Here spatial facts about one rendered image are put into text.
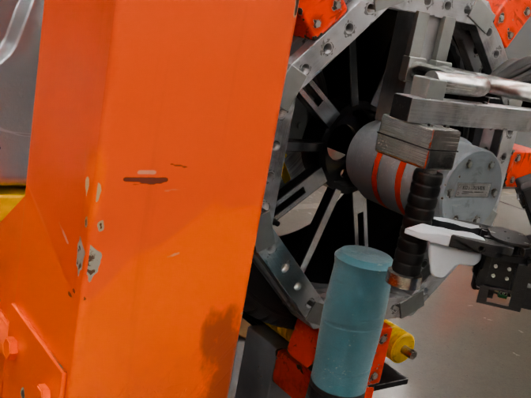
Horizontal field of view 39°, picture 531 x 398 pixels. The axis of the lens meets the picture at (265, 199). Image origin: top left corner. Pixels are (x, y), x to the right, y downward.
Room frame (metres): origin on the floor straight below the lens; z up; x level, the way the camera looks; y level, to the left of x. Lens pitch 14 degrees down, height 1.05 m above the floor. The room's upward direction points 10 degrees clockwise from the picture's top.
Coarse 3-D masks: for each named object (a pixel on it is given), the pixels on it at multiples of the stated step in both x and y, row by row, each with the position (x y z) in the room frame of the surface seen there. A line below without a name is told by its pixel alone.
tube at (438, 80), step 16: (416, 16) 1.13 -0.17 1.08; (416, 32) 1.13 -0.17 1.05; (416, 48) 1.13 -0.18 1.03; (416, 64) 1.12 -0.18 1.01; (400, 80) 1.13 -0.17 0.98; (416, 80) 0.91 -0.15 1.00; (432, 80) 0.90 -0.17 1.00; (448, 80) 0.91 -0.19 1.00; (464, 80) 0.93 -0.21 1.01; (480, 80) 0.96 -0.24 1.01; (432, 96) 0.90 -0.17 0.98
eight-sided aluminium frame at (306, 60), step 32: (352, 0) 1.08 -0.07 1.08; (384, 0) 1.09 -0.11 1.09; (416, 0) 1.13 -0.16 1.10; (448, 0) 1.17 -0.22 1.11; (480, 0) 1.21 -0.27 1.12; (352, 32) 1.06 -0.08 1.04; (480, 32) 1.22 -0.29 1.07; (288, 64) 1.01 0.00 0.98; (320, 64) 1.04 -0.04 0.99; (480, 64) 1.30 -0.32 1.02; (288, 96) 1.01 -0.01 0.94; (288, 128) 1.02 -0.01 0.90; (480, 128) 1.33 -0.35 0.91; (256, 256) 1.06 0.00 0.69; (288, 256) 1.04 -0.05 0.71; (288, 288) 1.05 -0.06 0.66; (320, 320) 1.09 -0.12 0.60
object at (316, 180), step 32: (384, 32) 1.43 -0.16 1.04; (352, 64) 1.21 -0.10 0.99; (384, 64) 1.26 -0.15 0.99; (320, 96) 1.18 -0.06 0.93; (352, 96) 1.22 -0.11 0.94; (448, 96) 1.38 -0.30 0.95; (320, 128) 1.21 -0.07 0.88; (352, 128) 1.28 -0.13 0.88; (320, 160) 1.20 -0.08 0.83; (288, 192) 1.16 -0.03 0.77; (352, 192) 1.25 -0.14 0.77; (320, 224) 1.21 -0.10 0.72; (352, 224) 1.26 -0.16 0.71; (384, 224) 1.39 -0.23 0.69; (320, 256) 1.34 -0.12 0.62; (320, 288) 1.20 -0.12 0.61
